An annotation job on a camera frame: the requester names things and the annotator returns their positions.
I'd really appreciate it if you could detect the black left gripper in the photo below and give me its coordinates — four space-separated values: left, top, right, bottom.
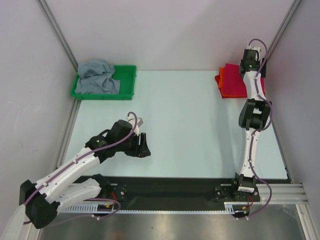
116 131 150 158

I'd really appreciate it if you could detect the crimson red t shirt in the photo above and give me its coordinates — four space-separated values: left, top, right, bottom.
221 63 266 100

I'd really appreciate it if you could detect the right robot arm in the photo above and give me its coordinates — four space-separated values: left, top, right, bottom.
230 57 271 201

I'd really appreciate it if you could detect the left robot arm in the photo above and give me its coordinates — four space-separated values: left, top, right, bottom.
19 116 151 229

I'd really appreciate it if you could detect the folded orange t shirt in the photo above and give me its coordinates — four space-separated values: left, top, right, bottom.
216 66 248 99

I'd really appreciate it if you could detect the green plastic bin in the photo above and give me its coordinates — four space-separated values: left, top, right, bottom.
69 65 137 101

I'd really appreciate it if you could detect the crumpled grey t shirt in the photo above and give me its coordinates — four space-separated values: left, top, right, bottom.
74 59 121 95

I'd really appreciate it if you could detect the aluminium front extrusion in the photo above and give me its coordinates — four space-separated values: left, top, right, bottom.
254 183 309 205

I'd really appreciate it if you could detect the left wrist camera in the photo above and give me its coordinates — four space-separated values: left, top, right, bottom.
126 115 144 135

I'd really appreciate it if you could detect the aluminium frame post right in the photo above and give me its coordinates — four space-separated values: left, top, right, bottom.
267 0 304 59

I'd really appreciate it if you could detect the aluminium frame post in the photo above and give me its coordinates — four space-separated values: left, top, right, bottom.
36 0 78 71
267 0 304 59

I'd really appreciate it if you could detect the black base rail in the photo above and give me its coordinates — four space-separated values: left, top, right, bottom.
106 176 234 206

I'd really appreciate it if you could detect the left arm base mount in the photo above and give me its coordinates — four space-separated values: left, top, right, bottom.
98 184 127 202

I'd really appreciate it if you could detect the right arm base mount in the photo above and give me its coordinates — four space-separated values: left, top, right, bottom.
213 184 261 203

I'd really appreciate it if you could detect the white slotted cable duct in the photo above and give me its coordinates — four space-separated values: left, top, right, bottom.
62 200 249 215

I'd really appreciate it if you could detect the aluminium frame post left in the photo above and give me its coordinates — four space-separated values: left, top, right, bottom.
36 0 78 71

